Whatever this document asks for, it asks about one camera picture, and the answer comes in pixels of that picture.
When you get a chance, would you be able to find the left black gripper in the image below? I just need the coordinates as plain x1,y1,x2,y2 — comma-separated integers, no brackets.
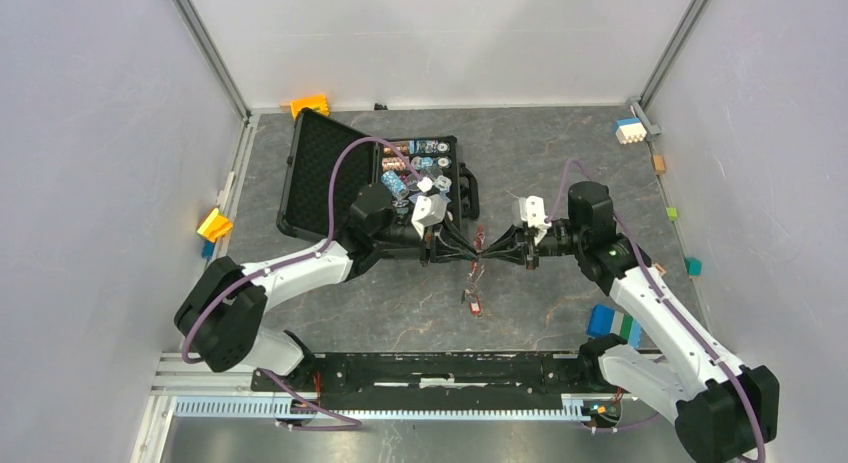
373,208,479,268

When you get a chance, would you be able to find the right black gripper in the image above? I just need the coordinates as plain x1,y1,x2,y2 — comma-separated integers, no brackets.
481,221,586,270

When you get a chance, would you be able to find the red keyring carabiner with rings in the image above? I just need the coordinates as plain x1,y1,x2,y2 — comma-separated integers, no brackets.
462,224,486,306

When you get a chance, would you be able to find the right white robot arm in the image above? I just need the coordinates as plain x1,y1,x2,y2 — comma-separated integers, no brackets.
481,181,780,462

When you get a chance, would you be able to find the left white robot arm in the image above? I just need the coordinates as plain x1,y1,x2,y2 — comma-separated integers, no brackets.
174,184,479,391

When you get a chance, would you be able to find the red key tag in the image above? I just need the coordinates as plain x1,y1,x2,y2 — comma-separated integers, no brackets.
468,300,482,317

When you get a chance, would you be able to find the blue green brick stack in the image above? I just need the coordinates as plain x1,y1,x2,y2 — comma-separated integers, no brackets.
586,304,643,349

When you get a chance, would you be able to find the blue white toy block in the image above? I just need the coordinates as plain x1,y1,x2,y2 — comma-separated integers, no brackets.
614,117,648,145

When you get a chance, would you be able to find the small wooden cube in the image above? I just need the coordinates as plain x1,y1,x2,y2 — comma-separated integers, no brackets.
652,154,666,176

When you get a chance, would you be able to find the black poker chip case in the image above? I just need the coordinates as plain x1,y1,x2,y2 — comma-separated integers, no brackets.
277,110,480,259

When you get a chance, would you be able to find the teal cube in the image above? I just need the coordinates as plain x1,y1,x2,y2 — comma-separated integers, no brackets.
684,256,702,277

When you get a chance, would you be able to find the yellow orange toy block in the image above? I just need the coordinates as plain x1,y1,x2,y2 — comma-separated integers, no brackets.
196,207,233,243

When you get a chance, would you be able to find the small blue block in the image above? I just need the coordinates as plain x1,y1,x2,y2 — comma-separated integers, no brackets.
201,241,216,260

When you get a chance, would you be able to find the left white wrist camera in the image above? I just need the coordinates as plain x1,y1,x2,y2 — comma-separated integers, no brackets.
411,195,448,239

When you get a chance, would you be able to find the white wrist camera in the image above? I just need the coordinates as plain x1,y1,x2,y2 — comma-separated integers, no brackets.
512,196,550,228
411,195,448,239

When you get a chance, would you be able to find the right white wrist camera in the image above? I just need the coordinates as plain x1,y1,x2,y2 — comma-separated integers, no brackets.
512,196,550,228

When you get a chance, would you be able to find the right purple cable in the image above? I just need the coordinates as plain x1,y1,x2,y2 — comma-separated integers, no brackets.
547,159,768,463

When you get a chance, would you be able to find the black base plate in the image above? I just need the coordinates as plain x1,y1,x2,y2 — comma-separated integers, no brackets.
282,351,624,411

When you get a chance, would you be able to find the white cable comb rail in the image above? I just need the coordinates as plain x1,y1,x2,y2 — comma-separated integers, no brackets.
173,396,590,423

